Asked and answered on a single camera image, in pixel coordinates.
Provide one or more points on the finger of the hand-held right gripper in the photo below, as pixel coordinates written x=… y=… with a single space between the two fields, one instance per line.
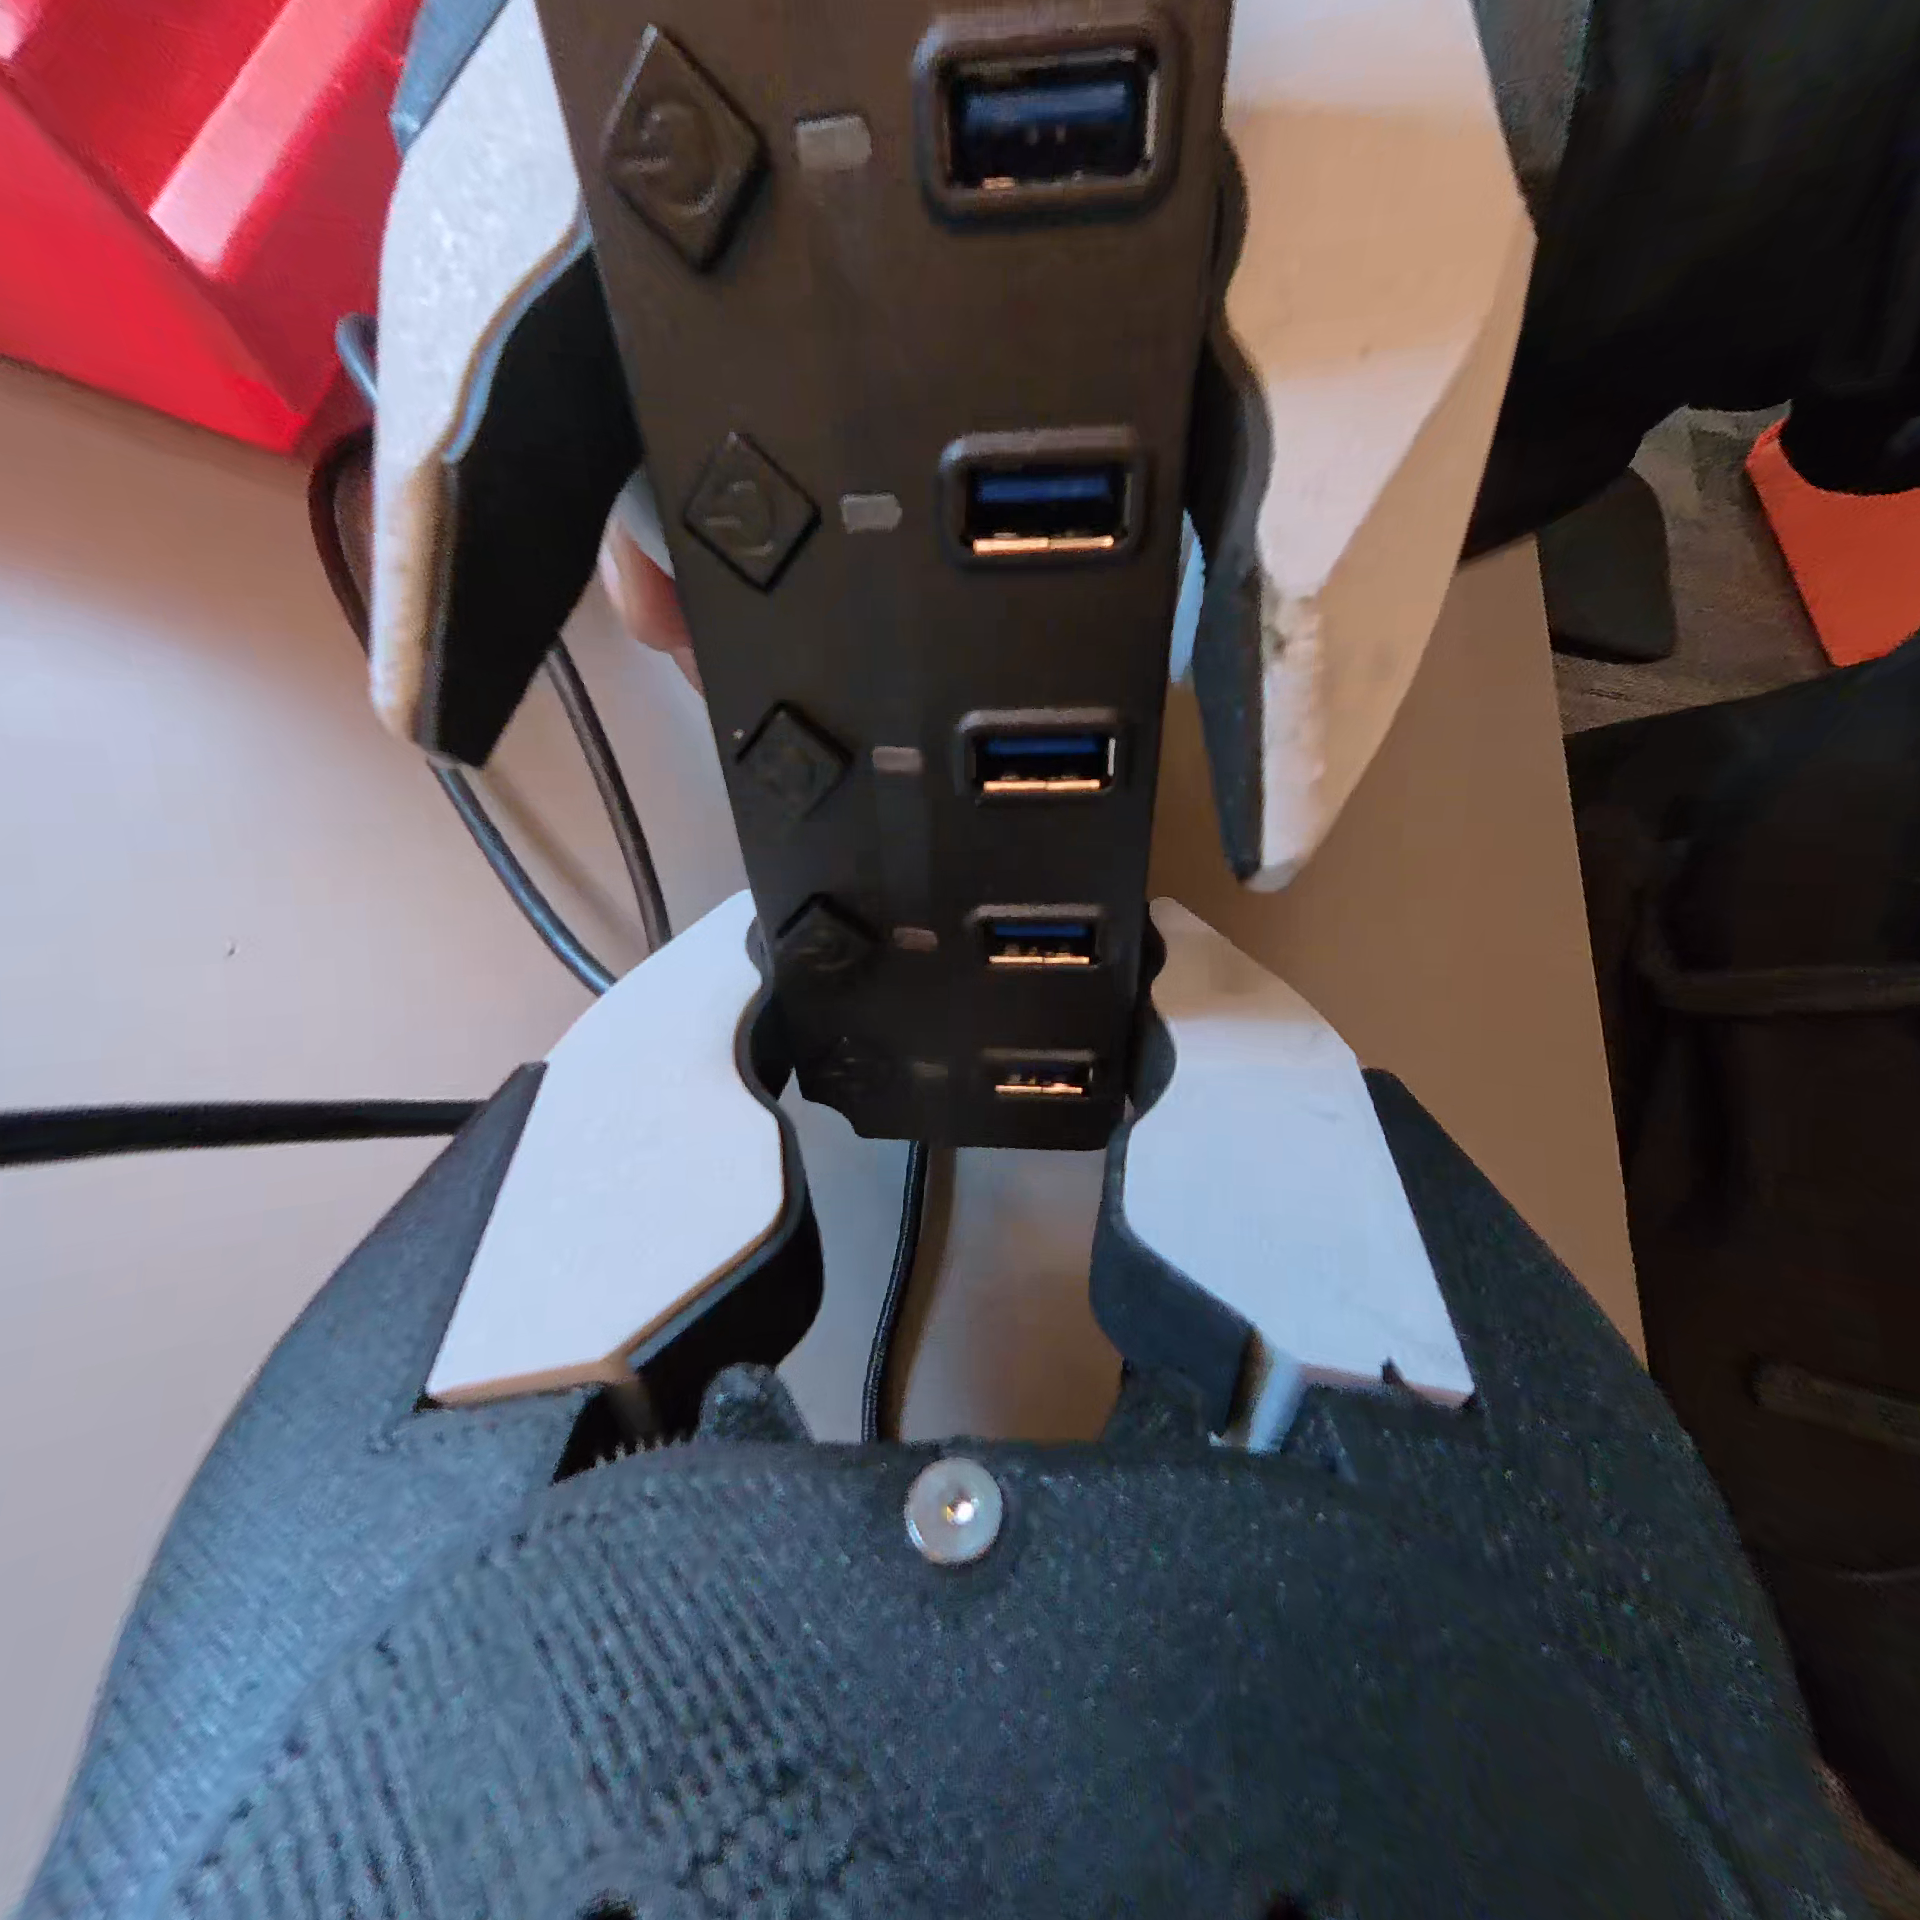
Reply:
x=1382 y=301
x=434 y=301

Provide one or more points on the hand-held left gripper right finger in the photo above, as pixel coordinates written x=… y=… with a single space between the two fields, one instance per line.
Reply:
x=1290 y=1200

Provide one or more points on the black usb hub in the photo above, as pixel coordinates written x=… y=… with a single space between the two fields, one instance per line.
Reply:
x=886 y=375

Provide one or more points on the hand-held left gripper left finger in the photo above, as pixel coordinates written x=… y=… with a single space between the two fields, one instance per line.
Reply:
x=630 y=1200

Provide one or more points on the orange object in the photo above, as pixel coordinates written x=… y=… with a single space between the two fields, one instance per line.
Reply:
x=1839 y=541

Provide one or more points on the person's right forearm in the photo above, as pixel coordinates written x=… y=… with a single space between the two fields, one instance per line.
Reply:
x=1861 y=182

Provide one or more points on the red plastic bin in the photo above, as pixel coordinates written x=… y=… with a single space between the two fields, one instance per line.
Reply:
x=149 y=196

